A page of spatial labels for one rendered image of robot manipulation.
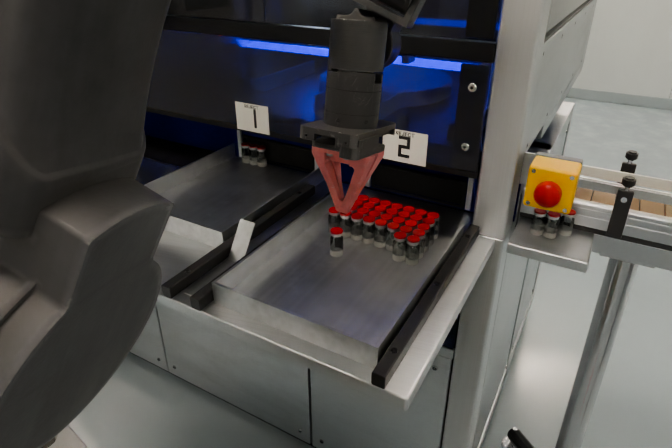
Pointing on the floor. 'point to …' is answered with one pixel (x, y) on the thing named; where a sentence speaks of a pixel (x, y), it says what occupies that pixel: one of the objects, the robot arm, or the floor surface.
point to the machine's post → (501, 170)
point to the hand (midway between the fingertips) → (343, 204)
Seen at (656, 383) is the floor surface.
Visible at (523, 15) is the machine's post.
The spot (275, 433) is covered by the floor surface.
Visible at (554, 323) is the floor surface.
